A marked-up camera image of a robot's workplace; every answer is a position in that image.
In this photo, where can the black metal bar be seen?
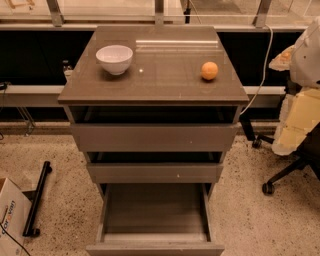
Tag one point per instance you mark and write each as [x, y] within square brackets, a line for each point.
[35, 196]

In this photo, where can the middle drawer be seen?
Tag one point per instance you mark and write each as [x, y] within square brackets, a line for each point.
[154, 173]

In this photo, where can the top drawer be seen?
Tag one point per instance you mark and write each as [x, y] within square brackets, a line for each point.
[152, 138]

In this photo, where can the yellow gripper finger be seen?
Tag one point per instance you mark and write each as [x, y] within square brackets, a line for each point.
[299, 115]
[282, 61]

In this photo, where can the open bottom drawer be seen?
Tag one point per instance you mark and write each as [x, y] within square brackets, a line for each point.
[155, 220]

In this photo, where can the small glass bottle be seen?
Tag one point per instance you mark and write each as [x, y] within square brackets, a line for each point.
[67, 69]

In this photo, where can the cardboard box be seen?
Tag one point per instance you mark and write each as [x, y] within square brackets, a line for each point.
[14, 209]

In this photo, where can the brown drawer cabinet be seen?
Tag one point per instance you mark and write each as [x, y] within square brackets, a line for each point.
[162, 86]

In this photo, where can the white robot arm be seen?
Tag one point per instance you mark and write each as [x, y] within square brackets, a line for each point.
[305, 59]

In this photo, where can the white ceramic bowl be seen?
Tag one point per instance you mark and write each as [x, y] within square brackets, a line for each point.
[115, 59]

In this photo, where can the orange fruit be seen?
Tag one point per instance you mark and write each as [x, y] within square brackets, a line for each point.
[209, 71]

